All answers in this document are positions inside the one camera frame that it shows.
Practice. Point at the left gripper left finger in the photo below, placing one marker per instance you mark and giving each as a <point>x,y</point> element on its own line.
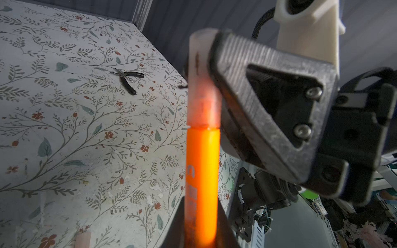
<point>175,236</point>

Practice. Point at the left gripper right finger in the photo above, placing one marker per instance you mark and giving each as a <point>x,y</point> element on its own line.
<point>225,238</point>

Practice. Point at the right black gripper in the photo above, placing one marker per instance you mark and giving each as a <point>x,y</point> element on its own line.
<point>282,101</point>

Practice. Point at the translucent pen cap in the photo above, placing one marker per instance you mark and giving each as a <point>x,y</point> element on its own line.
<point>83,240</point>
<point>204,98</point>

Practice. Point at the orange marker pen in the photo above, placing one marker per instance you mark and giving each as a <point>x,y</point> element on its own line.
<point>201,191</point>

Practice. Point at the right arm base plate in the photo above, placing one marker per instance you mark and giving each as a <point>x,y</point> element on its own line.
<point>249,209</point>

